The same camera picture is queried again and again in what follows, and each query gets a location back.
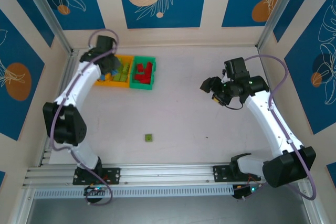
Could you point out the blue lego brick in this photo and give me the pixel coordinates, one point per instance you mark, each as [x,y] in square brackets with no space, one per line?
[114,73]
[103,77]

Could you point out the red lego brick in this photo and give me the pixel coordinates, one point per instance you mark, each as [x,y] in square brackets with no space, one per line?
[140,68]
[146,79]
[149,68]
[137,77]

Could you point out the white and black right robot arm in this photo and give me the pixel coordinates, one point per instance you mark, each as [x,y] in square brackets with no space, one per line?
[270,121]

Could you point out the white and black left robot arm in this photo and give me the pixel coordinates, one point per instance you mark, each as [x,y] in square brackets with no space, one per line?
[78,82]

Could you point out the orange plastic bin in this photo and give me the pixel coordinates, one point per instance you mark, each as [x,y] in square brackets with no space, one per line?
[115,84]

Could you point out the green plastic bin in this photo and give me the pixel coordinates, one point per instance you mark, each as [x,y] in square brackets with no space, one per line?
[141,86]

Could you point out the small green lego brick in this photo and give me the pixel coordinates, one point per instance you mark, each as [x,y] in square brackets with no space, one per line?
[148,137]

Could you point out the aluminium frame post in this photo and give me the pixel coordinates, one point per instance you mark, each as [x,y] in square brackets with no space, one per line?
[44,9]
[278,9]

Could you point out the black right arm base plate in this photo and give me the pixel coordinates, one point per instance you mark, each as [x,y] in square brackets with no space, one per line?
[221,173]

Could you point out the aluminium front rail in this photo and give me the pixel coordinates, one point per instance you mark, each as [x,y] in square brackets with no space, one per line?
[168,174]

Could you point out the aluminium side rail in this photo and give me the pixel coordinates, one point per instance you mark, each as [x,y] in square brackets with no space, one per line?
[46,155]

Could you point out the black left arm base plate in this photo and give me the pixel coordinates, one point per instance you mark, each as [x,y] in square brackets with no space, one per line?
[113,175]

